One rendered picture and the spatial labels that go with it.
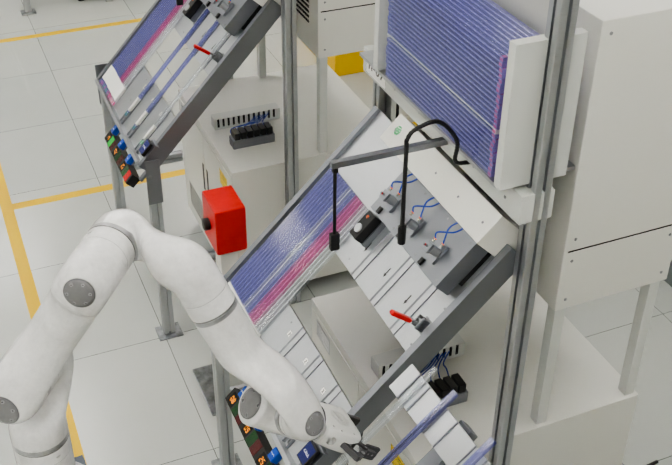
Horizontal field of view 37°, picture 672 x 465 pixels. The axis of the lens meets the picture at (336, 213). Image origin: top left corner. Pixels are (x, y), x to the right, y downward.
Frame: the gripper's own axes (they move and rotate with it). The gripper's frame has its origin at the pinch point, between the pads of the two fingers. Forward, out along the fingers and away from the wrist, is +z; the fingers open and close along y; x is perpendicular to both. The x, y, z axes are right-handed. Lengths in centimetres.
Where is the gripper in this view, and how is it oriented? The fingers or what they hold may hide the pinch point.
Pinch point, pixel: (362, 437)
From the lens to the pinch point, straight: 217.3
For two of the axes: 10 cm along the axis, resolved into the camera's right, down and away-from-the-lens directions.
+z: 6.9, 3.5, 6.3
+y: -4.3, -5.1, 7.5
